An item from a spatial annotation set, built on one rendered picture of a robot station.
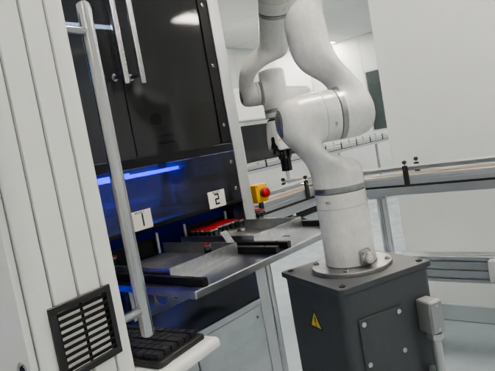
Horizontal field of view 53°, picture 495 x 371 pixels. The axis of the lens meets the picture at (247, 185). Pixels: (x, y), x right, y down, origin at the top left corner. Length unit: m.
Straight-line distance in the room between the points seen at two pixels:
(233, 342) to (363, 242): 0.85
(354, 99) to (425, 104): 1.80
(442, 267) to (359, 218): 1.30
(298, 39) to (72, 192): 0.65
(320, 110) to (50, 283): 0.66
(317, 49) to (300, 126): 0.19
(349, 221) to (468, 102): 1.81
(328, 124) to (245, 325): 1.00
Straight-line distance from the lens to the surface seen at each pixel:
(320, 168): 1.14
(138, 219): 1.56
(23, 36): 0.84
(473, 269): 2.38
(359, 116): 1.16
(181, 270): 1.32
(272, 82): 1.61
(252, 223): 1.86
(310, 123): 1.11
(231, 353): 1.87
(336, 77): 1.19
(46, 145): 0.81
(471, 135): 2.88
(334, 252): 1.18
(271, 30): 1.51
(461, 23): 2.90
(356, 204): 1.15
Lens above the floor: 1.19
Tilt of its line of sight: 5 degrees down
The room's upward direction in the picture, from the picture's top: 10 degrees counter-clockwise
